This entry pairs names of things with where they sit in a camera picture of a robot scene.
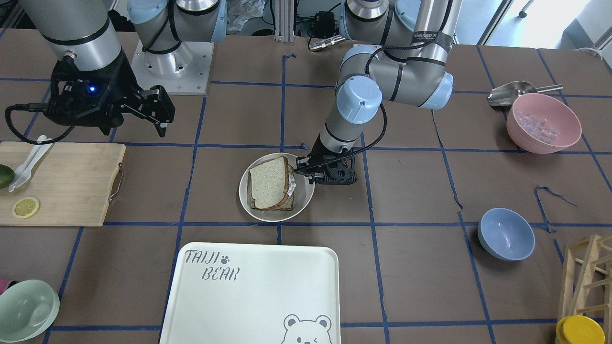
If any aluminium frame post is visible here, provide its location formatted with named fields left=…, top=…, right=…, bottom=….
left=270, top=0, right=295, bottom=45

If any round white plate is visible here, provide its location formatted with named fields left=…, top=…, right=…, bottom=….
left=238, top=153, right=315, bottom=222

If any wooden cutting board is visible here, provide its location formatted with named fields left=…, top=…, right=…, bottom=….
left=0, top=143, right=126, bottom=226

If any blue bowl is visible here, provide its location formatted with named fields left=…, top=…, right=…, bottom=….
left=477, top=208, right=536, bottom=261

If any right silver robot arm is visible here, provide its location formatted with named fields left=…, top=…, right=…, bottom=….
left=5, top=0, right=227, bottom=143

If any bottom toast slice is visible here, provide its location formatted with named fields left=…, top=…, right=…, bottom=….
left=252, top=162, right=295, bottom=212

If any green avocado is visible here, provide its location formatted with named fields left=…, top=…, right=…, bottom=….
left=0, top=165, right=15, bottom=189

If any lemon half slice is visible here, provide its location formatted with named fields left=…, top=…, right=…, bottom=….
left=11, top=197, right=40, bottom=219

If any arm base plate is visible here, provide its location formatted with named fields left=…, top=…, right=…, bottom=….
left=131, top=42, right=216, bottom=96

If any fried egg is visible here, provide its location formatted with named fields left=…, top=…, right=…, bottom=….
left=286, top=172, right=296, bottom=196

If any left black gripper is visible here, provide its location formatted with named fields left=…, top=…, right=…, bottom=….
left=294, top=137, right=358, bottom=185

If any bread slice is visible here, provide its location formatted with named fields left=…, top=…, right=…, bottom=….
left=248, top=156, right=290, bottom=210

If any pink bowl with ice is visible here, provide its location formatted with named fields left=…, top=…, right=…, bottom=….
left=506, top=93, right=583, bottom=154

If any green bowl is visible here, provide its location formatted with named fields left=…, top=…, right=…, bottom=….
left=0, top=279, right=60, bottom=343

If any metal scoop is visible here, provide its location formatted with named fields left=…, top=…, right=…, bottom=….
left=487, top=81, right=564, bottom=107

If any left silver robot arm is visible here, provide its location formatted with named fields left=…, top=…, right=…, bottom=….
left=295, top=0, right=462, bottom=184

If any white bear tray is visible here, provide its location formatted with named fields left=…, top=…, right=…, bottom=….
left=160, top=242, right=341, bottom=344

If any wooden rack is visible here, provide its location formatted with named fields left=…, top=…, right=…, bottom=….
left=557, top=235, right=611, bottom=332

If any pink cloth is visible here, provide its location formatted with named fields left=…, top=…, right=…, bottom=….
left=0, top=279, right=19, bottom=294

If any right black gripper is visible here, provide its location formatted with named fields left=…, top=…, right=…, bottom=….
left=44, top=51, right=175, bottom=138

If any yellow lid container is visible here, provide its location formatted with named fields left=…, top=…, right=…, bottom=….
left=556, top=315, right=606, bottom=344

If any white plastic knife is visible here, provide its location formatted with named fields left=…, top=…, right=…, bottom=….
left=13, top=135, right=48, bottom=182

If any white plastic spoon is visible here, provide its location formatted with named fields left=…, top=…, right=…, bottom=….
left=8, top=140, right=52, bottom=193

